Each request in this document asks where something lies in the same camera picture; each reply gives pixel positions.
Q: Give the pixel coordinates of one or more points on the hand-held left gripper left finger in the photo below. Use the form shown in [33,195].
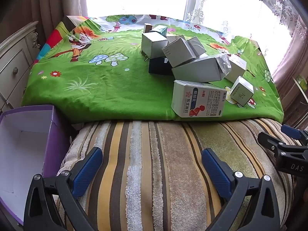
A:
[86,170]

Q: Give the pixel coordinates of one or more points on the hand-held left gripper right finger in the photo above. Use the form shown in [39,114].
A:
[216,175]

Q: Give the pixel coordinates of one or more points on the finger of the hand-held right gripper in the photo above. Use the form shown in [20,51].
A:
[269,140]
[292,131]

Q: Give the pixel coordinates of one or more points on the purple cardboard storage box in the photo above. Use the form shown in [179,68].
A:
[51,137]

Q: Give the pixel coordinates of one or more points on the white medicine box red figure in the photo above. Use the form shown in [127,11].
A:
[199,101]

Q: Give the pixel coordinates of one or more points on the long white box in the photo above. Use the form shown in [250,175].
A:
[197,71]

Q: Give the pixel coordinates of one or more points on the yellow green plastic item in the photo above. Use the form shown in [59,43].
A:
[300,81]

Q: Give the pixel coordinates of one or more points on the pink curtain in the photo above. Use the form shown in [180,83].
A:
[288,65]

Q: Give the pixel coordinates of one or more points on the green cartoon printed blanket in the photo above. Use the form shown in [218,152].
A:
[108,89]

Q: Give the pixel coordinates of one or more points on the dark blue glossy box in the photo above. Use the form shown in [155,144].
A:
[158,67]

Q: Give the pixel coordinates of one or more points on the pile of small cartons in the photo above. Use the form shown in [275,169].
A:
[179,50]

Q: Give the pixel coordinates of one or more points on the white lace curtain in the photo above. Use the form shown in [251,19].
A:
[264,4]

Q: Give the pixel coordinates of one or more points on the cream carved dresser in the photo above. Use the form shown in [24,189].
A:
[14,60]

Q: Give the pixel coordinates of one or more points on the beige pleated curtain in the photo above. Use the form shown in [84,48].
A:
[55,4]

